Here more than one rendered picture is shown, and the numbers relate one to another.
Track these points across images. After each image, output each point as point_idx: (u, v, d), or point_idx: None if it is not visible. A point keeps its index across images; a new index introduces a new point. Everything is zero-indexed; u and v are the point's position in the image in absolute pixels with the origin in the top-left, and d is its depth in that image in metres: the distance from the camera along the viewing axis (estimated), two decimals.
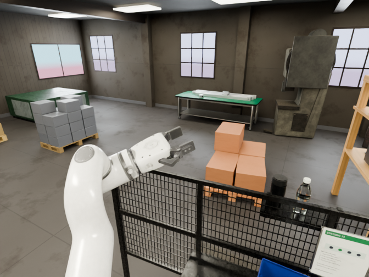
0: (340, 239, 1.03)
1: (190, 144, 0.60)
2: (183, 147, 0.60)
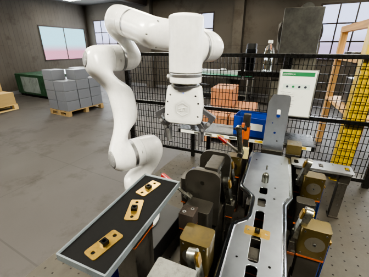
0: (292, 77, 1.45)
1: (167, 137, 0.65)
2: (167, 131, 0.64)
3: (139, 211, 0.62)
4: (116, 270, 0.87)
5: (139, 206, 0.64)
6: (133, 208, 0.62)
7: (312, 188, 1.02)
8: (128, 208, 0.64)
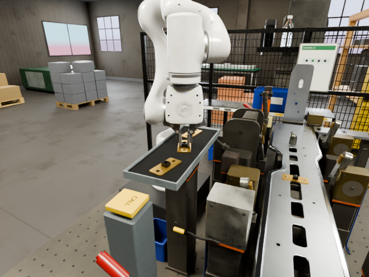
0: (312, 51, 1.47)
1: (178, 142, 0.64)
2: (178, 136, 0.63)
3: (189, 147, 0.65)
4: (153, 222, 0.89)
5: None
6: (183, 143, 0.64)
7: (339, 148, 1.04)
8: (178, 144, 0.66)
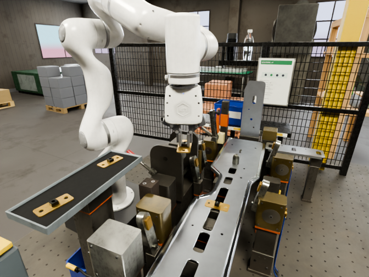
0: (270, 65, 1.47)
1: (178, 142, 0.64)
2: (178, 136, 0.63)
3: (189, 147, 0.65)
4: None
5: None
6: (183, 143, 0.65)
7: (280, 169, 1.04)
8: None
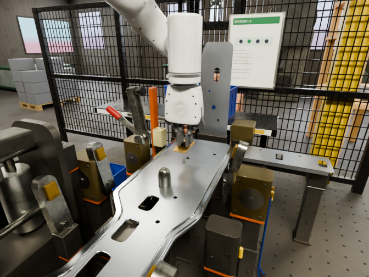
0: (247, 26, 0.96)
1: (178, 141, 0.65)
2: (178, 136, 0.64)
3: (188, 147, 0.64)
4: None
5: None
6: (183, 143, 0.65)
7: (248, 197, 0.53)
8: None
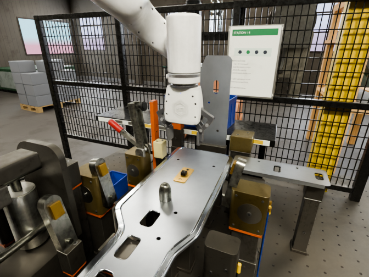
0: (246, 37, 0.98)
1: (167, 136, 0.66)
2: (167, 130, 0.65)
3: (187, 176, 0.68)
4: None
5: (188, 173, 0.69)
6: (182, 172, 0.68)
7: (246, 211, 0.55)
8: (178, 172, 0.70)
